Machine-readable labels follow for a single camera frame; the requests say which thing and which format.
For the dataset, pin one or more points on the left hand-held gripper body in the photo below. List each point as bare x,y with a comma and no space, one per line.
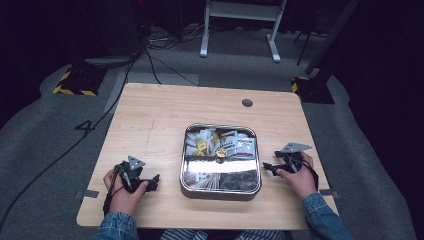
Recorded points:
133,171

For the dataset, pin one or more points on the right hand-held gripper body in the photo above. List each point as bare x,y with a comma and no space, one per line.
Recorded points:
292,148

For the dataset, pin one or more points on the pile of red-print packets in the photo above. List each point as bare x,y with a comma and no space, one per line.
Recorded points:
238,145

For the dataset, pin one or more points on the silver metal compartment tray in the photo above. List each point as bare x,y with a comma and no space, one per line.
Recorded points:
216,195

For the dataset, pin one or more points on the person's right hand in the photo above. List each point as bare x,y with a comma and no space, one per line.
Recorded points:
301,183

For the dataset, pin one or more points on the person's left hand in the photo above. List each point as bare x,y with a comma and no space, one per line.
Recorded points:
121,200

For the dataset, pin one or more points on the pile of dark packets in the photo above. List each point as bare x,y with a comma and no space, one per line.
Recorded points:
238,181

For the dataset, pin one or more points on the bundle of white stick packets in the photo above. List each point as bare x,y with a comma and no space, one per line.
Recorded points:
203,182

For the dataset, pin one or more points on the grey tape piece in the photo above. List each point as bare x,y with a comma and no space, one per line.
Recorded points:
328,192
89,193

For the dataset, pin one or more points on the person's striped trousers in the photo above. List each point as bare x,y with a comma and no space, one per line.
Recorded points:
183,235

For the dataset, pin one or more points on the black base with yellow stripes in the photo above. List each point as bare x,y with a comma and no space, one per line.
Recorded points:
80,81
313,91

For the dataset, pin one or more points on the grey table grommet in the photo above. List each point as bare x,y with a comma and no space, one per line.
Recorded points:
247,102

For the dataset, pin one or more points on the dark slanted pole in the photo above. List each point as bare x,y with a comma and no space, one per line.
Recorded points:
330,36

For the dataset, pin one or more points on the white metal stand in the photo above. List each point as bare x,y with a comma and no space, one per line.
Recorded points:
240,11

